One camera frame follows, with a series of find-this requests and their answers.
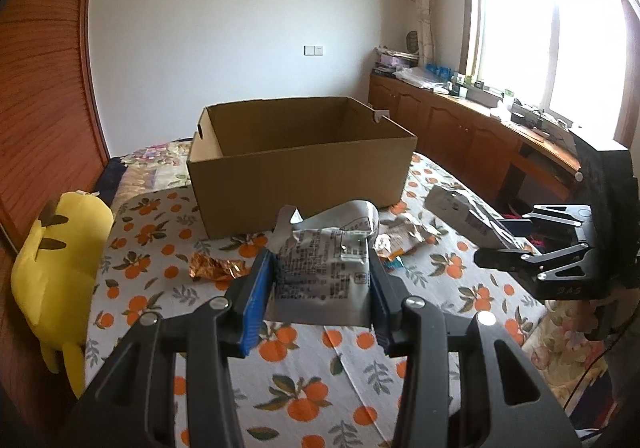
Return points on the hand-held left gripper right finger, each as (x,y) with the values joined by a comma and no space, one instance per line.
(382,308)

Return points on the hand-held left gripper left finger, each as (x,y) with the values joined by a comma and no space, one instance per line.
(255,303)

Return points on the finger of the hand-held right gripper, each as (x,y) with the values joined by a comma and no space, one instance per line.
(512,229)
(505,259)

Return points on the small colourful candy wrapper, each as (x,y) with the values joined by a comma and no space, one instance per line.
(395,264)

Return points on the orange gold foil snack packet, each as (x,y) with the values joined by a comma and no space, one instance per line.
(217,268)

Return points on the grey snack packet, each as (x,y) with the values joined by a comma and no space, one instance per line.
(325,268)
(460,210)

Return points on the brown cardboard box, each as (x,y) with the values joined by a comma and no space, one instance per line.
(300,188)

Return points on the red cloth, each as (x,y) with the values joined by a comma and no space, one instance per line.
(515,218)

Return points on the orange fruit print tablecloth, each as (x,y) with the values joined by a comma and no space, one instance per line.
(170,308)

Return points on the long wooden cabinet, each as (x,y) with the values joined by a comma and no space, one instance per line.
(450,132)

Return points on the white crumpled tissue bag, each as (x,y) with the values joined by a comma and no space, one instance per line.
(500,111)

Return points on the white bottle green cap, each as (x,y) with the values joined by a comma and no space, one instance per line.
(508,98)

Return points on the row of blue bottles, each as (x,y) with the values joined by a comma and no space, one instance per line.
(439,70)

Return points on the white paper bag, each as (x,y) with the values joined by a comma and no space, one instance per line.
(380,113)

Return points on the clear plastic bag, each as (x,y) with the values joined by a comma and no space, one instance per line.
(417,77)

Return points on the wooden framed window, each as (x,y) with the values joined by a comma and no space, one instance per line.
(540,27)

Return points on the yellow plush toy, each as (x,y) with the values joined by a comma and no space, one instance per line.
(55,268)

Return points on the pink storage box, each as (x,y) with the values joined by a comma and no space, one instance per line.
(395,61)

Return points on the round hand fan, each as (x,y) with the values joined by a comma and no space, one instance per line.
(413,41)

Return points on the wooden slatted wardrobe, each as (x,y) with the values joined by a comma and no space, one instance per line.
(40,102)

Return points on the white wall switch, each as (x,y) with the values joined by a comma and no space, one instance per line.
(313,49)

